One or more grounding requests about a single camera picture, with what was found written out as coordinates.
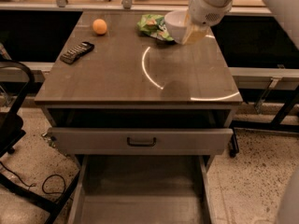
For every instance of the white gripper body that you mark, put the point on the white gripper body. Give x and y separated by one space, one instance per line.
204 10

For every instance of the white ceramic bowl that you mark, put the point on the white ceramic bowl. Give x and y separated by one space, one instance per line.
174 22

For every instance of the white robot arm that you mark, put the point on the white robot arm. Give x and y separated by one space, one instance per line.
286 12

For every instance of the dark rxbar chocolate bar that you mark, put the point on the dark rxbar chocolate bar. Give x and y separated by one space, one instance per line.
76 52

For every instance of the green chip bag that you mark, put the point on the green chip bag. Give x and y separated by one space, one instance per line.
153 25

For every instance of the orange fruit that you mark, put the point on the orange fruit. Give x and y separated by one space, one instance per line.
100 26

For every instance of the grey cabinet with drawers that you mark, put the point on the grey cabinet with drawers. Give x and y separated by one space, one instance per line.
130 81

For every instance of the grey upper drawer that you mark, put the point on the grey upper drawer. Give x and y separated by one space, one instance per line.
96 141

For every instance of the open lower drawer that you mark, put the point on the open lower drawer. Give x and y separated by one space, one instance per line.
142 190

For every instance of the black stand frame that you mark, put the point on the black stand frame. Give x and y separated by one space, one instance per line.
271 114

